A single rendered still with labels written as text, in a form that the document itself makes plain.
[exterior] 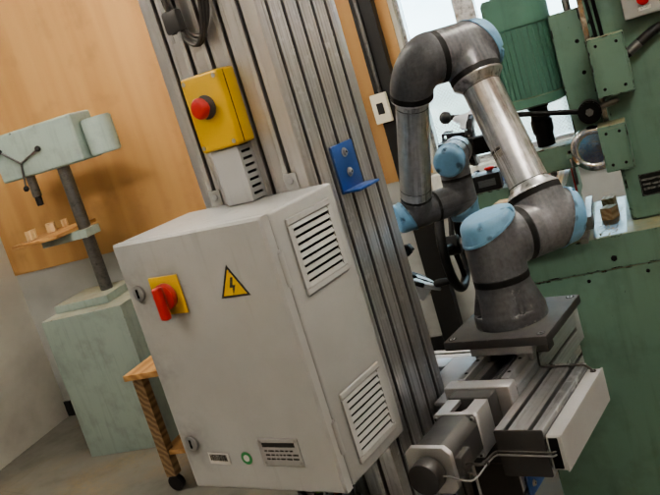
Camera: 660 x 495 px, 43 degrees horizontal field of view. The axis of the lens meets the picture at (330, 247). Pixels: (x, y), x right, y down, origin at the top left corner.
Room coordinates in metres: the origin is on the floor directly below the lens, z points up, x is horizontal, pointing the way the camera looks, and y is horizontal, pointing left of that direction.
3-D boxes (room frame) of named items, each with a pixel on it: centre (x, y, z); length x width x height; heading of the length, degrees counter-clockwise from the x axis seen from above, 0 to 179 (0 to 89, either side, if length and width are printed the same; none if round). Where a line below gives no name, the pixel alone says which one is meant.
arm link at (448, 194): (2.04, -0.33, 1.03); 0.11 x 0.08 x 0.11; 107
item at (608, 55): (2.14, -0.82, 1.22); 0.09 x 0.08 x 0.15; 68
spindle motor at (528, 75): (2.36, -0.68, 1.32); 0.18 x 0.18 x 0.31
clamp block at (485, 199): (2.44, -0.50, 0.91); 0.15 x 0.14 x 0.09; 158
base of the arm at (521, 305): (1.67, -0.32, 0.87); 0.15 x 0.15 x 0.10
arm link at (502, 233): (1.67, -0.33, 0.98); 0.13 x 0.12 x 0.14; 107
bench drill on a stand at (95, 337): (4.00, 1.08, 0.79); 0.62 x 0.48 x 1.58; 71
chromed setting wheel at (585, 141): (2.20, -0.75, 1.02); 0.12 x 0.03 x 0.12; 68
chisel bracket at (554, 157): (2.35, -0.69, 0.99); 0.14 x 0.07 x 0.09; 68
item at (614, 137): (2.15, -0.79, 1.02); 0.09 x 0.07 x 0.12; 158
